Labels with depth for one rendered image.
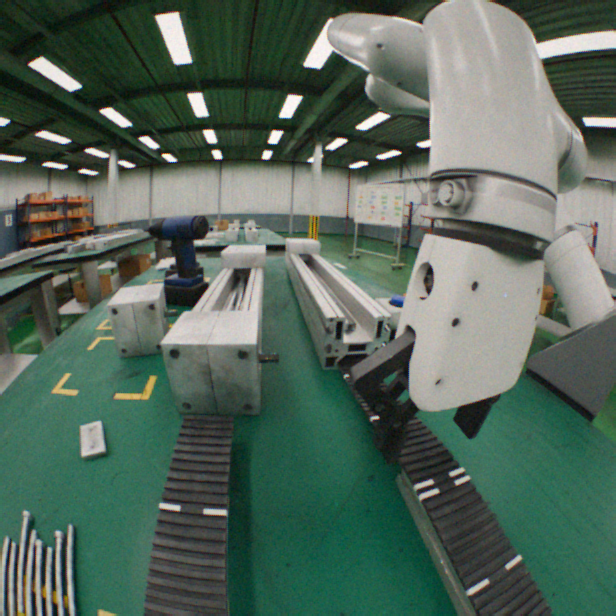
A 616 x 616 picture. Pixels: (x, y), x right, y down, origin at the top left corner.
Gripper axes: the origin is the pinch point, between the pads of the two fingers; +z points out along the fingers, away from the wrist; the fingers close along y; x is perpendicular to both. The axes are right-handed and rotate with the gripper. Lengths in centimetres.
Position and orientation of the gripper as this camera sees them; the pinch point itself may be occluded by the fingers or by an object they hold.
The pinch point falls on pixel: (432, 431)
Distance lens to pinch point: 23.0
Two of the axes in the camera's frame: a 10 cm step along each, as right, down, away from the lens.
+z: -0.5, 9.4, 3.4
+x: -1.5, -3.5, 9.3
